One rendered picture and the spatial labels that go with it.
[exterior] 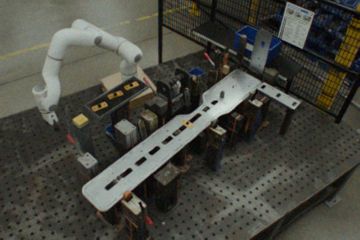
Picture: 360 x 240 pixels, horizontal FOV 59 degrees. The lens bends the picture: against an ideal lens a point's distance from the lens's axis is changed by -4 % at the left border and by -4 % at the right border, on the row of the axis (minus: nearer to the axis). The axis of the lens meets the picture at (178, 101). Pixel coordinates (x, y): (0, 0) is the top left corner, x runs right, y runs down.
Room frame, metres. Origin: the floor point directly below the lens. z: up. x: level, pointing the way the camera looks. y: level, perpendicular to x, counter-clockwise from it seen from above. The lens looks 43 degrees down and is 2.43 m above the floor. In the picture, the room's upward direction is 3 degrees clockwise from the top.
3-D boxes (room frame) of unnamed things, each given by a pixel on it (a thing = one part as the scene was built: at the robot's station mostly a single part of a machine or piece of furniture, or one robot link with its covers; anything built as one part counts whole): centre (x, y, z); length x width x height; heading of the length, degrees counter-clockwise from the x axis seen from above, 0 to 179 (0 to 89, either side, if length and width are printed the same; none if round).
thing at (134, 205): (0.77, 0.18, 0.88); 0.15 x 0.11 x 0.36; 50
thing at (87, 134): (1.18, 0.51, 0.92); 0.08 x 0.08 x 0.44; 50
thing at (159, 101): (1.44, 0.11, 0.89); 0.13 x 0.11 x 0.38; 50
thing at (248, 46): (2.09, -0.56, 1.10); 0.30 x 0.17 x 0.13; 49
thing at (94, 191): (1.32, -0.05, 1.00); 1.38 x 0.22 x 0.02; 140
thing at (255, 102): (1.52, -0.48, 0.87); 0.12 x 0.09 x 0.35; 50
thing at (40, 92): (1.35, 0.78, 1.15); 0.09 x 0.08 x 0.13; 47
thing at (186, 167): (1.27, -0.01, 0.84); 0.17 x 0.06 x 0.29; 50
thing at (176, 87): (1.55, 0.03, 0.94); 0.18 x 0.13 x 0.49; 140
